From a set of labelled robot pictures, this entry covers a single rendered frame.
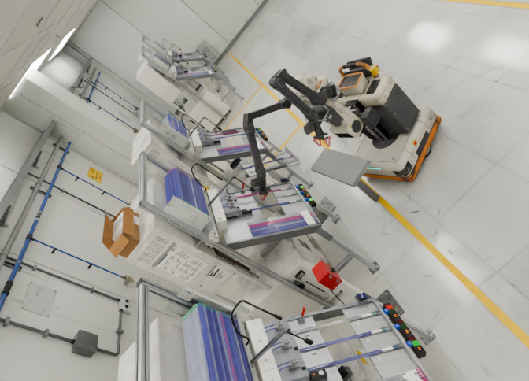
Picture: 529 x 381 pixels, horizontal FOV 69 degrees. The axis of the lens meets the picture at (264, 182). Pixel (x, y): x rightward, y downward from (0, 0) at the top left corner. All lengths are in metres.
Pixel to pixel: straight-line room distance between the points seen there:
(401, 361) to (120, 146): 4.80
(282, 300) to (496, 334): 1.48
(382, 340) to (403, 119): 1.89
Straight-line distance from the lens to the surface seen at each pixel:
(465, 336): 2.90
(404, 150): 3.45
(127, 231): 2.65
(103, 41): 10.39
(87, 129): 5.89
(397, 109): 3.38
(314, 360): 2.07
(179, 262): 2.75
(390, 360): 2.14
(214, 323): 1.88
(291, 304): 3.31
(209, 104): 7.51
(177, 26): 10.31
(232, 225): 2.92
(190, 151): 3.88
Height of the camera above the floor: 2.59
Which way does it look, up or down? 30 degrees down
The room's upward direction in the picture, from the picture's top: 55 degrees counter-clockwise
